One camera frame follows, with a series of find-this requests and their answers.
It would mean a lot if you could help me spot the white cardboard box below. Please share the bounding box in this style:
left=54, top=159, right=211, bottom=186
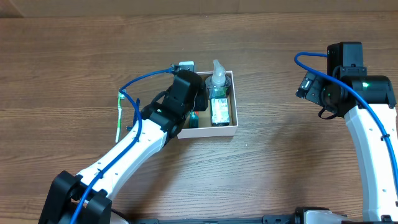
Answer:
left=177, top=71, right=239, bottom=139

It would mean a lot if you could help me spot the clear soap pump bottle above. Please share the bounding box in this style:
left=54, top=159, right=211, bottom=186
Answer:
left=205, top=60, right=232, bottom=100

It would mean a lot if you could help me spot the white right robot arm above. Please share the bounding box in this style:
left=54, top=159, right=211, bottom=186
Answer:
left=294, top=42, right=397, bottom=223

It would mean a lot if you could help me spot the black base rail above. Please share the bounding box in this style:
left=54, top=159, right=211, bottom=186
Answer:
left=128, top=215, right=295, bottom=224

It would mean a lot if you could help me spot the green white soap packet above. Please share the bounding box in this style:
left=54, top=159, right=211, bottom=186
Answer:
left=211, top=98, right=230, bottom=126

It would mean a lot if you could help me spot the red green toothpaste tube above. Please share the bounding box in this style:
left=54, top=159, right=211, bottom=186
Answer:
left=189, top=111, right=199, bottom=128

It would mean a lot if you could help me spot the blue disposable razor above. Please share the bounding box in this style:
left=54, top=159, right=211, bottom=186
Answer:
left=126, top=98, right=140, bottom=131

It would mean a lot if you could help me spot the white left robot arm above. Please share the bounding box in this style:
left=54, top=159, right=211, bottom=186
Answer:
left=39, top=70, right=203, bottom=224

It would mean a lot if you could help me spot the green white toothbrush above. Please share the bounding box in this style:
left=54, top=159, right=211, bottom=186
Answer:
left=115, top=93, right=125, bottom=143

